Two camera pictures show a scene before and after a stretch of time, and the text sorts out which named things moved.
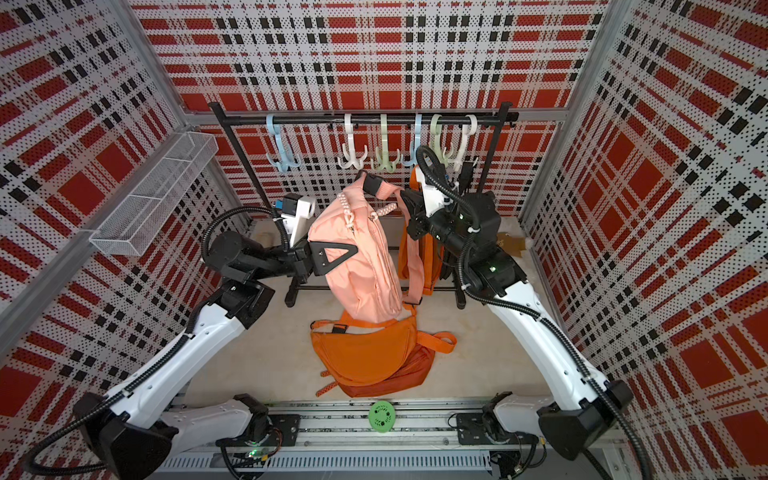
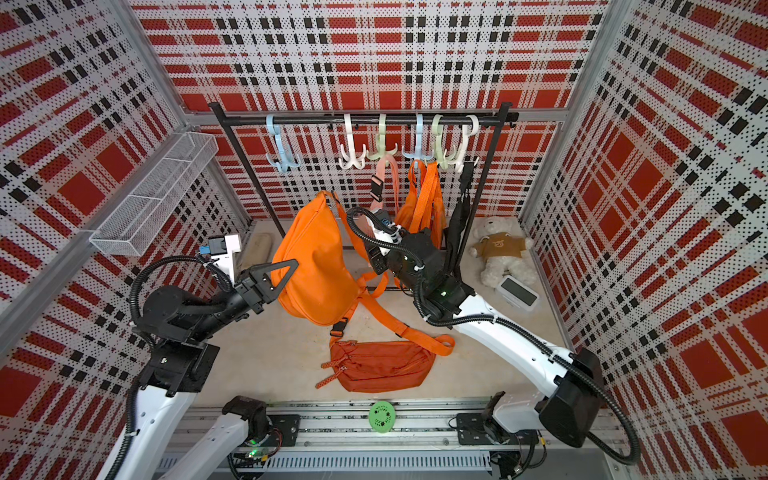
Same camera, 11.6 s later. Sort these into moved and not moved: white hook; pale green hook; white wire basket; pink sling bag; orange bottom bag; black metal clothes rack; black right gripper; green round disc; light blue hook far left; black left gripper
Moved: pink sling bag; orange bottom bag; black right gripper; black left gripper
Not moved: white wire basket; black metal clothes rack; light blue hook far left; pale green hook; green round disc; white hook
